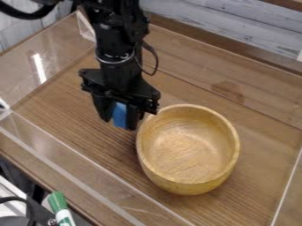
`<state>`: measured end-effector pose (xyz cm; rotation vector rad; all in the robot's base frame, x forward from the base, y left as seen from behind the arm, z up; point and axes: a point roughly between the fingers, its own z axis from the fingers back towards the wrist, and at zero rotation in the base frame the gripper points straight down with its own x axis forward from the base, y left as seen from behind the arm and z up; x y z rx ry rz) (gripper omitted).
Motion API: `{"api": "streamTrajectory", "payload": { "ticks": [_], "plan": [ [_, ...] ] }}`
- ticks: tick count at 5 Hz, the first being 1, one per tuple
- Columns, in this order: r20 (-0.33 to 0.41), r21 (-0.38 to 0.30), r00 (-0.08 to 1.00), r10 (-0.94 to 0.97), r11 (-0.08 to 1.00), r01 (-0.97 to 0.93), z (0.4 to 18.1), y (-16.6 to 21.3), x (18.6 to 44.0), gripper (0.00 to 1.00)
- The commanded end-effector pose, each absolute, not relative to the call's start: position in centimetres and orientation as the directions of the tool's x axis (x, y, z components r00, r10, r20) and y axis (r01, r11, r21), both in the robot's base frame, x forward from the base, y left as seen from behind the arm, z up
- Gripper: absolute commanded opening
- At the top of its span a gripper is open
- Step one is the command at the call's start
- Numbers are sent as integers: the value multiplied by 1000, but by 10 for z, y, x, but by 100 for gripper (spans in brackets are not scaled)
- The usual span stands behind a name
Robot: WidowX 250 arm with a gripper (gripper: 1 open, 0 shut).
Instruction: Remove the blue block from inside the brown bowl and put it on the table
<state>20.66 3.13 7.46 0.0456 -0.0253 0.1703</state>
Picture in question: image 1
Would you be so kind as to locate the clear acrylic tray wall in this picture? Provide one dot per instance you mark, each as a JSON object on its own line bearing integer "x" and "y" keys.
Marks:
{"x": 97, "y": 192}

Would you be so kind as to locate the brown wooden bowl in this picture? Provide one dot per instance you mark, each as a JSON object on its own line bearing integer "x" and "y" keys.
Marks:
{"x": 188, "y": 147}

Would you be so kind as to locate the green capped white marker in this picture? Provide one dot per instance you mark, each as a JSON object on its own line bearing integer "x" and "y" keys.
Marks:
{"x": 58, "y": 204}

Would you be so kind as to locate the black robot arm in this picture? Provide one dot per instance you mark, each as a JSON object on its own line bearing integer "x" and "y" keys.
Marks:
{"x": 121, "y": 26}

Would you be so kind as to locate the clear acrylic corner bracket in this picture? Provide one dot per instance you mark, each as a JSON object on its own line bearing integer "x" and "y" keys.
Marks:
{"x": 85, "y": 27}

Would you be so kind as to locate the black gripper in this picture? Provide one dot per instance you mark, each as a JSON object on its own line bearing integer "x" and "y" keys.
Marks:
{"x": 118, "y": 86}

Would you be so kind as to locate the blue foam block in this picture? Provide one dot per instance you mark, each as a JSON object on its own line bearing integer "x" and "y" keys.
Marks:
{"x": 119, "y": 115}

